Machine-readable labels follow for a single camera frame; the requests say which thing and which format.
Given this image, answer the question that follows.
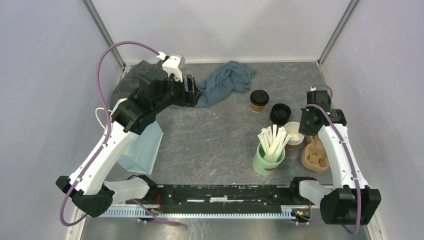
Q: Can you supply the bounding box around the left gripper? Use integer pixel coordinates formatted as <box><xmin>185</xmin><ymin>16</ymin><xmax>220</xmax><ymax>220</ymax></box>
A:
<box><xmin>153</xmin><ymin>72</ymin><xmax>204</xmax><ymax>114</ymax></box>

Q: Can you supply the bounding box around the black plastic cup lid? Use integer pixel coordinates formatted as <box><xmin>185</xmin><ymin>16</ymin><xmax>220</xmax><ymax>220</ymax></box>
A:
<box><xmin>249</xmin><ymin>89</ymin><xmax>270</xmax><ymax>107</ymax></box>

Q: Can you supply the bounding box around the brown paper coffee cup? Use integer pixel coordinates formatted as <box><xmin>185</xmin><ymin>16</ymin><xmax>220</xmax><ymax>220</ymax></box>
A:
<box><xmin>250</xmin><ymin>103</ymin><xmax>265</xmax><ymax>113</ymax></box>

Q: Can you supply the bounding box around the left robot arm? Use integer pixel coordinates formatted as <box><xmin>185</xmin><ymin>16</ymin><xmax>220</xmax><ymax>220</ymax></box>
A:
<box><xmin>55</xmin><ymin>69</ymin><xmax>202</xmax><ymax>218</ymax></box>

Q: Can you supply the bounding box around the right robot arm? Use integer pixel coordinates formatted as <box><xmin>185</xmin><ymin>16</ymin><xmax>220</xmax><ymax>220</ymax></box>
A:
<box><xmin>288</xmin><ymin>87</ymin><xmax>382</xmax><ymax>227</ymax></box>

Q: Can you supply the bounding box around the stack of paper cups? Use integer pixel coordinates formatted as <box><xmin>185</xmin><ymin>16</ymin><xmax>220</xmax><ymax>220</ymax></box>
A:
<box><xmin>283</xmin><ymin>121</ymin><xmax>305</xmax><ymax>150</ymax></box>

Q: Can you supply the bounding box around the stack of black lids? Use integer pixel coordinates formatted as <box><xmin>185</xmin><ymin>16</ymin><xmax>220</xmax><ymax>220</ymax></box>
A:
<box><xmin>269</xmin><ymin>103</ymin><xmax>292</xmax><ymax>126</ymax></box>

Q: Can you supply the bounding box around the brown pulp cup carrier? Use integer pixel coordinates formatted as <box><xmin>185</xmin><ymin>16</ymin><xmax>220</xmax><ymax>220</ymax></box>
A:
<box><xmin>301</xmin><ymin>136</ymin><xmax>330</xmax><ymax>173</ymax></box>

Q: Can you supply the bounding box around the blue-grey cloth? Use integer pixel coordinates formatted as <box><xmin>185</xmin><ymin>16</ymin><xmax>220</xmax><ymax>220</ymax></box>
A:
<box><xmin>168</xmin><ymin>60</ymin><xmax>259</xmax><ymax>110</ymax></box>

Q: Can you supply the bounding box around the bundle of wrapped straws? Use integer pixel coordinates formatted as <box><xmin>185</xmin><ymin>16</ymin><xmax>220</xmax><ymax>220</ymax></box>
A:
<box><xmin>257</xmin><ymin>124</ymin><xmax>292</xmax><ymax>164</ymax></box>

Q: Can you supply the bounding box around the grey checked cloth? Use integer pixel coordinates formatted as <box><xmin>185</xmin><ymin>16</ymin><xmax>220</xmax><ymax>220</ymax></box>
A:
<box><xmin>109</xmin><ymin>60</ymin><xmax>163</xmax><ymax>110</ymax></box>

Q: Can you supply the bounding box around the green cup holding straws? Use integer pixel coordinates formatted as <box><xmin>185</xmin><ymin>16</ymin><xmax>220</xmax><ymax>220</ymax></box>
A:
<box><xmin>252</xmin><ymin>143</ymin><xmax>286</xmax><ymax>176</ymax></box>

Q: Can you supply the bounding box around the light blue paper bag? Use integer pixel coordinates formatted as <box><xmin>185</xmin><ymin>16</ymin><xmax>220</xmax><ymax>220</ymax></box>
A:
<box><xmin>95</xmin><ymin>99</ymin><xmax>164</xmax><ymax>176</ymax></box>

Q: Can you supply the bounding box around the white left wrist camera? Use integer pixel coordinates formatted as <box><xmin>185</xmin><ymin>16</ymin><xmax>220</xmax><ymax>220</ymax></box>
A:
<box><xmin>156</xmin><ymin>51</ymin><xmax>185</xmax><ymax>82</ymax></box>

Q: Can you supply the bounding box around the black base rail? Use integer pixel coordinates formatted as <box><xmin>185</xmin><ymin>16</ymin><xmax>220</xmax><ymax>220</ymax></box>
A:
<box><xmin>138</xmin><ymin>184</ymin><xmax>314</xmax><ymax>214</ymax></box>

